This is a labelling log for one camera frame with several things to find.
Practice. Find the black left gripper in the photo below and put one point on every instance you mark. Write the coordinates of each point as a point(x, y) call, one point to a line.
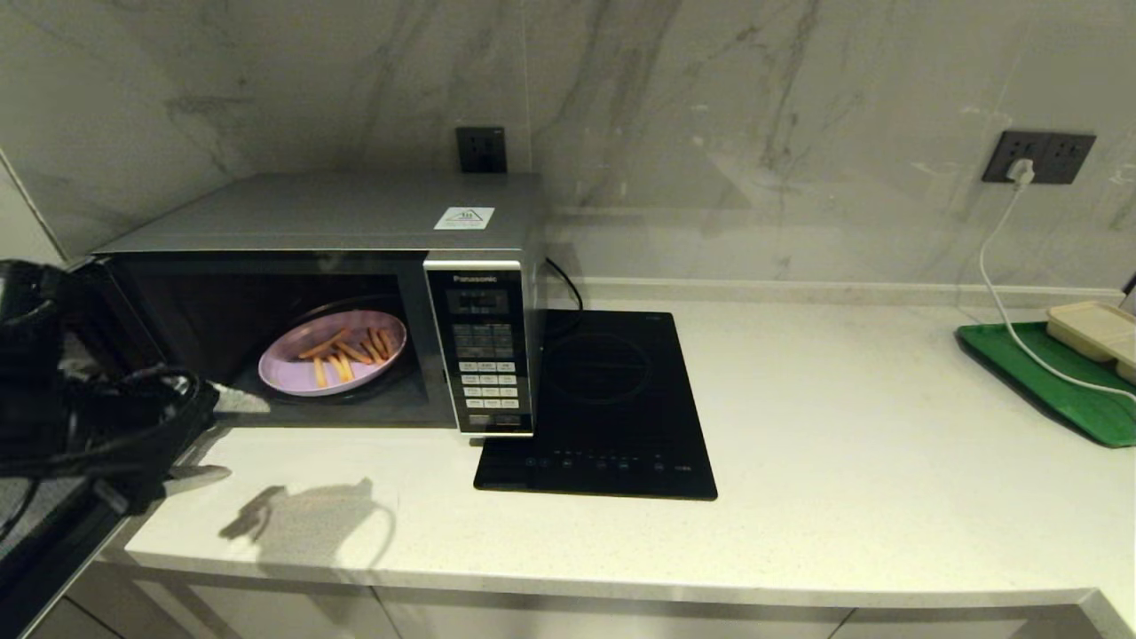
point(160, 426)

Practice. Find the purple round plate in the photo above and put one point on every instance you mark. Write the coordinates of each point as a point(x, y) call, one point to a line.
point(288, 368)

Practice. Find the glass microwave turntable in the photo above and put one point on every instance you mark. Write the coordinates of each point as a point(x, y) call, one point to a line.
point(406, 377)

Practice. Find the silver Panasonic microwave oven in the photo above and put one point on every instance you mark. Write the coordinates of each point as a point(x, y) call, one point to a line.
point(337, 209)

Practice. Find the white triangle warning sticker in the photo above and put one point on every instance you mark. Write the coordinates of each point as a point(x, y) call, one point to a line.
point(463, 218)

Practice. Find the black induction cooktop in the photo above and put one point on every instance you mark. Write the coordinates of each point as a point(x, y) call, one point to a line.
point(612, 399)

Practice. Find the grey cabinet door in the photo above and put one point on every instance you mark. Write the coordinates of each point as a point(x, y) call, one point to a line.
point(612, 619)
point(958, 624)

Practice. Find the white power plug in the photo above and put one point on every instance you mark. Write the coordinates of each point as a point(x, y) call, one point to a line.
point(1021, 171)

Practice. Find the green plastic tray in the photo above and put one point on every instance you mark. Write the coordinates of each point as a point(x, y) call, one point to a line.
point(1083, 408)

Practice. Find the beige food container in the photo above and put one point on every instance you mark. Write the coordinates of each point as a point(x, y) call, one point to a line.
point(1093, 328)

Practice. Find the black wall socket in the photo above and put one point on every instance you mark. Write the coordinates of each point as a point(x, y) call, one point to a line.
point(1000, 150)
point(481, 150)
point(1068, 159)

